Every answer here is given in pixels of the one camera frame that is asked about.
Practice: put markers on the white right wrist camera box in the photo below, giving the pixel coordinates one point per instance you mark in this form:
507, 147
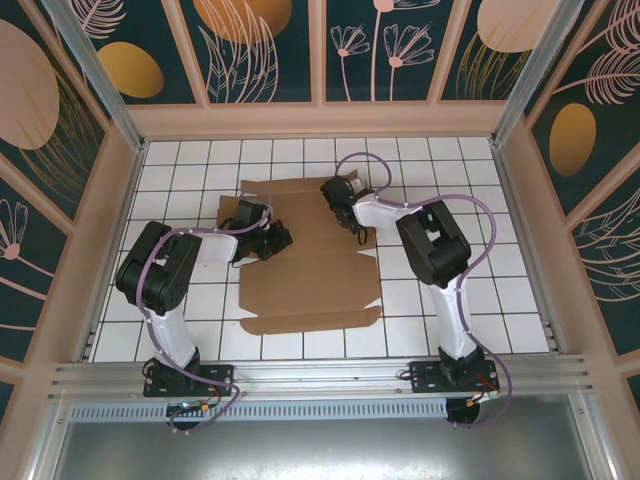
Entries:
356, 181

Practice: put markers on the brown cardboard box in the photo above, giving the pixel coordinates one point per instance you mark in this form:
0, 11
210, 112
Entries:
310, 280

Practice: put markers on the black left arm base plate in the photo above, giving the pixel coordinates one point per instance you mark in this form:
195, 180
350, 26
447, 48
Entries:
220, 375

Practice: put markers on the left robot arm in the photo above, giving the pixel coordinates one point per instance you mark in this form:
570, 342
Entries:
170, 325

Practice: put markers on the grey metal plate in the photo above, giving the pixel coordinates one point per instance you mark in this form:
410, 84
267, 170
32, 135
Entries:
320, 450

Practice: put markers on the small circuit board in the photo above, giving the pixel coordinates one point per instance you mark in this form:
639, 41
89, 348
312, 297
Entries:
187, 406

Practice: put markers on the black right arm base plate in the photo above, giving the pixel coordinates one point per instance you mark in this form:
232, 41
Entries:
425, 375

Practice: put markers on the aluminium frame post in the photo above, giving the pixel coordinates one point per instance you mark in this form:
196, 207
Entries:
106, 85
526, 75

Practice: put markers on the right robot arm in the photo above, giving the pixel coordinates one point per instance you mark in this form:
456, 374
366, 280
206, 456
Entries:
450, 320

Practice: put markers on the aluminium mounting rail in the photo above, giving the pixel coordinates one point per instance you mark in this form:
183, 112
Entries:
320, 372

